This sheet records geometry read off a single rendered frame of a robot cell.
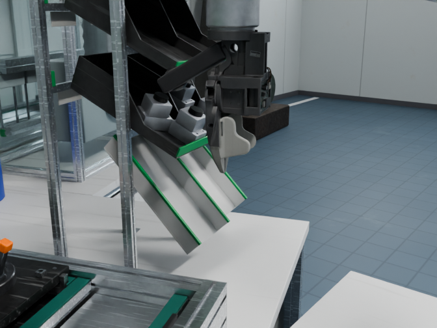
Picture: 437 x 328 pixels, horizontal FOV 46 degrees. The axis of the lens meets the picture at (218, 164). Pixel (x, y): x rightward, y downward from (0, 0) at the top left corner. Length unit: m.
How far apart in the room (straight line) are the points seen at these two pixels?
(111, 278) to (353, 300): 0.51
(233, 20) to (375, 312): 0.70
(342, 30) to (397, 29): 0.90
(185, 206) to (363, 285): 0.45
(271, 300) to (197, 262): 0.24
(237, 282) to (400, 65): 7.59
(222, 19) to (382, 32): 8.02
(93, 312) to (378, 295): 0.61
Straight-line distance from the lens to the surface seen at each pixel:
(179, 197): 1.12
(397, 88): 8.67
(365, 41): 8.80
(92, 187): 1.86
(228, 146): 0.75
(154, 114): 1.02
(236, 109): 0.73
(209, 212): 1.14
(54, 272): 1.07
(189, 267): 1.27
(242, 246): 1.37
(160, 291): 1.01
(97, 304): 1.05
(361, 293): 1.21
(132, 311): 1.02
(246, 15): 0.72
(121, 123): 1.00
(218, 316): 0.98
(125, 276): 1.04
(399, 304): 1.19
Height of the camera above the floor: 1.46
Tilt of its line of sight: 17 degrees down
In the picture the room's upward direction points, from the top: straight up
